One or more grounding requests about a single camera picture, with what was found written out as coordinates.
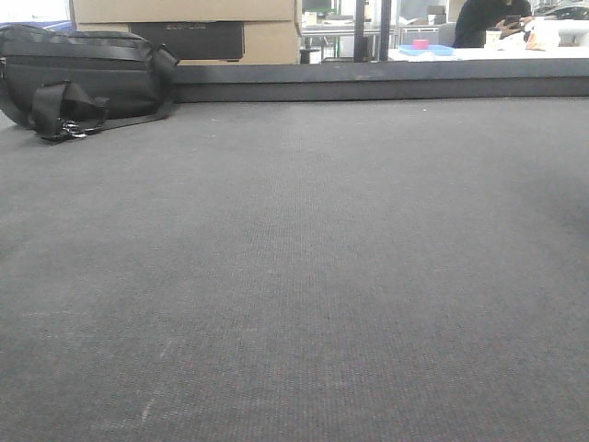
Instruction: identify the black shoulder bag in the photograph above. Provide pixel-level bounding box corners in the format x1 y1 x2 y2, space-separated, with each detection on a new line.
1 24 179 142

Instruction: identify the upper cardboard box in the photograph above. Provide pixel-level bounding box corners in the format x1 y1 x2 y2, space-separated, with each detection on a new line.
73 0 302 23

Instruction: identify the black vertical post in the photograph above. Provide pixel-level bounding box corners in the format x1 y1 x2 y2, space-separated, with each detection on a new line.
378 0 392 62

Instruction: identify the black conveyor side rail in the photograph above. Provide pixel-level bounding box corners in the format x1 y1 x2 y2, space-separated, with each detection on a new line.
174 58 588 103

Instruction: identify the paper coffee cup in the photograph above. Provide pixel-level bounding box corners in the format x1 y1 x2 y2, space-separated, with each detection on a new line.
484 29 502 50

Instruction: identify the lower cardboard box black label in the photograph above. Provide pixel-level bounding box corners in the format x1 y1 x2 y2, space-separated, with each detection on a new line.
75 20 304 65

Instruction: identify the person in black top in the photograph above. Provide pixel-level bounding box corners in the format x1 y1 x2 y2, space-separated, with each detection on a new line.
453 0 532 48

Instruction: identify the white plastic bag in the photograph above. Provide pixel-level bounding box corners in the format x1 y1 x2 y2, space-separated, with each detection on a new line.
524 20 560 51

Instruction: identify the light blue tray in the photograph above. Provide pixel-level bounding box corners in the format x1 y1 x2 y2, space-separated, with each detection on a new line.
398 44 455 56

